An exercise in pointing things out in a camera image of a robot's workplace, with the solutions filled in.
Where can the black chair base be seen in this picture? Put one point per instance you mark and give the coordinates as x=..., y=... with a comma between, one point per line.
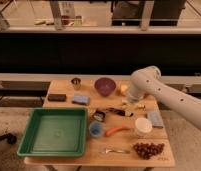
x=10, y=138

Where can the purple bowl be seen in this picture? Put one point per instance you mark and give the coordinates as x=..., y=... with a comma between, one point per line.
x=105, y=86

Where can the orange yellow ball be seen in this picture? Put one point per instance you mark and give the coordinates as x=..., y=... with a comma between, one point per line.
x=123, y=89

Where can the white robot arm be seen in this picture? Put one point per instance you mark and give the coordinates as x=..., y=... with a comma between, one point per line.
x=147, y=81

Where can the black handled tool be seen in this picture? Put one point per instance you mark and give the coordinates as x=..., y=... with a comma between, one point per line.
x=119, y=112

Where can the black tape measure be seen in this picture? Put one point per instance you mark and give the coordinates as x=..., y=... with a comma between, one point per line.
x=99, y=116

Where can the blue sponge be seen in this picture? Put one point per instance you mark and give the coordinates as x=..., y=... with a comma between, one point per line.
x=80, y=99

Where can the bunch of dark grapes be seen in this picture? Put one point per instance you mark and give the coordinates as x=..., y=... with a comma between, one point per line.
x=147, y=150

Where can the orange carrot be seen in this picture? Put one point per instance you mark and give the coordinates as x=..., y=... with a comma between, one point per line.
x=113, y=130

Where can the small metal cup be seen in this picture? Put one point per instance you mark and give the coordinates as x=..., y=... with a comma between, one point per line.
x=76, y=83

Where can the wooden table board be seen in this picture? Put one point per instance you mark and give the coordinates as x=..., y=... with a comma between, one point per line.
x=122, y=140

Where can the green plastic tray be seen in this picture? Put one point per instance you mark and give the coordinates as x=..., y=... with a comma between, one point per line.
x=55, y=132

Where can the grey blue cloth pad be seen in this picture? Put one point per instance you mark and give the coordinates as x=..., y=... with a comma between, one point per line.
x=155, y=119

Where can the blue plastic cup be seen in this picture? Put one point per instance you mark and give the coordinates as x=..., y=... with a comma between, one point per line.
x=96, y=129

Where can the black eraser block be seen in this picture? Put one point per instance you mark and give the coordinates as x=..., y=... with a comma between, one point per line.
x=56, y=97

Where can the white round container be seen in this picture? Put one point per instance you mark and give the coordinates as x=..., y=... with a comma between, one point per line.
x=142, y=127

